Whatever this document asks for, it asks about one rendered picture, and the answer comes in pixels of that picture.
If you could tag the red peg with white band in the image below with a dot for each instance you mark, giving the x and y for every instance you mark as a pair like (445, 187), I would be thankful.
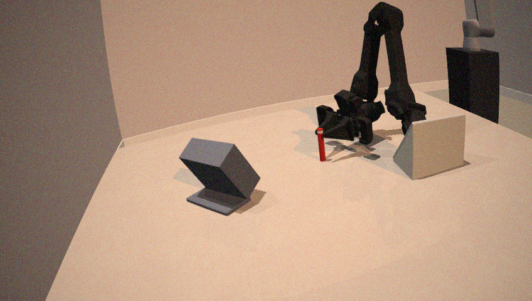
(321, 144)

